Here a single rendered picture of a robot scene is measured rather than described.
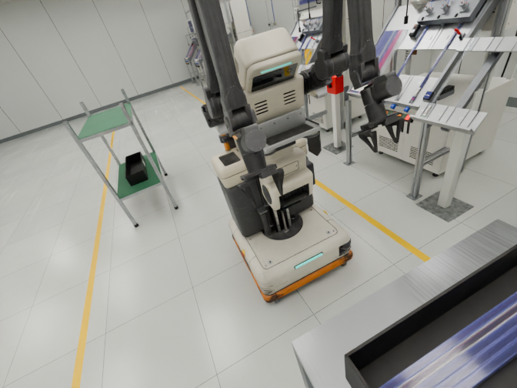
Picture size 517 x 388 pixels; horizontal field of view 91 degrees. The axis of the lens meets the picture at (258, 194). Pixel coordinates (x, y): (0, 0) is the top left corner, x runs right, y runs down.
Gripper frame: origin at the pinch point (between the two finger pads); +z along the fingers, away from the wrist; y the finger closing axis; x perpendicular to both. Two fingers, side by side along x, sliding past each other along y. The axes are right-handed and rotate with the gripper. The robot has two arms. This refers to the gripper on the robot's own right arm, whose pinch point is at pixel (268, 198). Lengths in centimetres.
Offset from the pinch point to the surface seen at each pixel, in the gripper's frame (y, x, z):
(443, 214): 133, 62, 75
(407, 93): 137, 70, -13
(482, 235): 48, -23, 30
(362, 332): 3.0, -25.7, 32.2
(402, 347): 7.4, -32.2, 33.8
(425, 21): 164, 69, -53
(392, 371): 2.4, -34.2, 34.8
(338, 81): 146, 148, -45
